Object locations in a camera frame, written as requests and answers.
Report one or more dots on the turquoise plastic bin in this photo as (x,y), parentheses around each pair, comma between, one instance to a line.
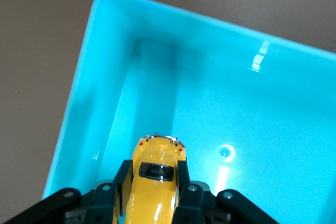
(236,103)

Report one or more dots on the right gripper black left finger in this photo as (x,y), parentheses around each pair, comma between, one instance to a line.
(105,197)

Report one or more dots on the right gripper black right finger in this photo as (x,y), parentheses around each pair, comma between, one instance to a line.
(199,203)

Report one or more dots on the yellow beetle toy car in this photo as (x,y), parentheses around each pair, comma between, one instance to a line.
(152,195)

